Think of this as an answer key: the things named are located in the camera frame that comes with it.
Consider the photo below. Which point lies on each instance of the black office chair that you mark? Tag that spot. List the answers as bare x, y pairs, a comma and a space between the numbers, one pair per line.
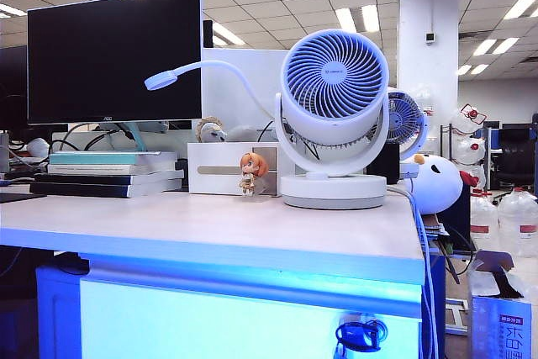
515, 157

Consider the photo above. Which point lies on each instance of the white desk drawer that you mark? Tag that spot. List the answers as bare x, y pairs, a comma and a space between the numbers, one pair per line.
189, 325

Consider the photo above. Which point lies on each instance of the black speaker box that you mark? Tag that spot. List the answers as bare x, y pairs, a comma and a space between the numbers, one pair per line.
382, 165

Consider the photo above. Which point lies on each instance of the white metal floor frame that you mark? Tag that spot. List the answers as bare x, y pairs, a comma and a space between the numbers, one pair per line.
456, 317

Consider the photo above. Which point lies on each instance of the teal monitor stand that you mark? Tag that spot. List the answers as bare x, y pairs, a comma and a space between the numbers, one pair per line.
138, 137

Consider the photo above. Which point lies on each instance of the clear jug red white label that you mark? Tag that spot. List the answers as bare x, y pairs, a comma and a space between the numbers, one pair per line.
464, 121

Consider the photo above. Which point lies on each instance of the white partition panel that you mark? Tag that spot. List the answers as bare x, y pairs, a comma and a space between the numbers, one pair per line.
223, 102

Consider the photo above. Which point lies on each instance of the plush sheep with braided horn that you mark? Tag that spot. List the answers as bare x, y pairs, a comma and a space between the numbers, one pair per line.
212, 134

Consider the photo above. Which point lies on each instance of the white cup-shaped face mask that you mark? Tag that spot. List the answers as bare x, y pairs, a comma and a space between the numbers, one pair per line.
38, 147

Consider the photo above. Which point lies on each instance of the large clear water bottle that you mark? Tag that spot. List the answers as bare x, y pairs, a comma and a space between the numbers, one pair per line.
484, 220
519, 220

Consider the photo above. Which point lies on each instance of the small white wall sensor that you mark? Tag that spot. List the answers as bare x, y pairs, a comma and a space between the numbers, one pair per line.
430, 37

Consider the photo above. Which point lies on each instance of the small white desk fan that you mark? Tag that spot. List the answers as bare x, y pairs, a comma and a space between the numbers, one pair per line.
403, 117

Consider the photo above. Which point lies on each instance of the large white circulation fan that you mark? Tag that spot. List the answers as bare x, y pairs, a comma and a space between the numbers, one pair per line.
332, 69

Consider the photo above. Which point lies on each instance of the black AOC computer monitor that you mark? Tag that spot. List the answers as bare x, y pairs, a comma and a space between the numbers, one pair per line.
113, 56

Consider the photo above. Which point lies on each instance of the grey desktop device box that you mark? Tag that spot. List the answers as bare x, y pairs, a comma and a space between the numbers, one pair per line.
4, 153

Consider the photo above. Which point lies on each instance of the black desk pad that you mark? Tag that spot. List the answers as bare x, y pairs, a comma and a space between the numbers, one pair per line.
19, 197

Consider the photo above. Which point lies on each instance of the blue white carton box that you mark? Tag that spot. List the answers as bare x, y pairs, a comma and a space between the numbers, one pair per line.
487, 334

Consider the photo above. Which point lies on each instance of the white round plush toy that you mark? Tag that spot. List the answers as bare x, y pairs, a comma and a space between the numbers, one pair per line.
437, 186

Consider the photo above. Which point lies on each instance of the white cover book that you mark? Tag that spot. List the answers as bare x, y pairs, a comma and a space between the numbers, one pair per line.
92, 168

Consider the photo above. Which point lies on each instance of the thin black book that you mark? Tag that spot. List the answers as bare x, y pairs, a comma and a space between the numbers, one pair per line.
84, 178

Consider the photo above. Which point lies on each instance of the white desktop organizer box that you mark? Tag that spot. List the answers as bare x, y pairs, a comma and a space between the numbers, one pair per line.
214, 157

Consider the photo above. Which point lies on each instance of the white gooseneck desk lamp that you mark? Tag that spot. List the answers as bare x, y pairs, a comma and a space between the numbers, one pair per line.
159, 80

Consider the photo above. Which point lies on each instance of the stack of paper booklets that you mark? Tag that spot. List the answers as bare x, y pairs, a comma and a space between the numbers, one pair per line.
433, 228

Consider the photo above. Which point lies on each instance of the teal cover book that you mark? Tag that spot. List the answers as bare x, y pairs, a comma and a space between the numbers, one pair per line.
92, 158

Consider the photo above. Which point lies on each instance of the orange-haired anime figurine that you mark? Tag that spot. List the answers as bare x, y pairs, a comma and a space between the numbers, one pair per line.
252, 163

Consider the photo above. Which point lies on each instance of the clear jug red cap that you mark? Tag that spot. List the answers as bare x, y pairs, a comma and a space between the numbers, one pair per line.
468, 153

